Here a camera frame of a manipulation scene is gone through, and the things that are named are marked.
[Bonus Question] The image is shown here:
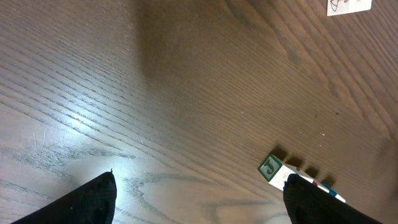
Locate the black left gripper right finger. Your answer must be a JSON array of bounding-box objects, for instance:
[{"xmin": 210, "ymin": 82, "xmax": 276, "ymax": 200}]
[{"xmin": 283, "ymin": 174, "xmax": 381, "ymax": 224}]

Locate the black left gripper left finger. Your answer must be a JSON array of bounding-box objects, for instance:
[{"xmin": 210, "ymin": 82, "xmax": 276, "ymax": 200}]
[{"xmin": 12, "ymin": 171, "xmax": 117, "ymax": 224}]

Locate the red edged wooden block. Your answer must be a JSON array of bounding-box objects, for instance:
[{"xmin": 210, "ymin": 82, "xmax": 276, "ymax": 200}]
[{"xmin": 307, "ymin": 179, "xmax": 319, "ymax": 187}]

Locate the blue letter X block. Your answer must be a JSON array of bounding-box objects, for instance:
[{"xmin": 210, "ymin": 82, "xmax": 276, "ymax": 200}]
[{"xmin": 319, "ymin": 182, "xmax": 346, "ymax": 203}]

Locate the white wooden block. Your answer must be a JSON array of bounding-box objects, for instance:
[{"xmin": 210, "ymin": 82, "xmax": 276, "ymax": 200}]
[{"xmin": 293, "ymin": 168, "xmax": 312, "ymax": 182}]

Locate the green letter J block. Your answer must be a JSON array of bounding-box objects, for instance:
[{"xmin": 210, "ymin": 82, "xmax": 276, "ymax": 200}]
[{"xmin": 257, "ymin": 154, "xmax": 296, "ymax": 191}]

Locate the yellow letter wooden block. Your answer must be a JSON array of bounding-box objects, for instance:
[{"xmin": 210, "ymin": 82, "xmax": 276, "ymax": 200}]
[{"xmin": 327, "ymin": 0, "xmax": 372, "ymax": 16}]

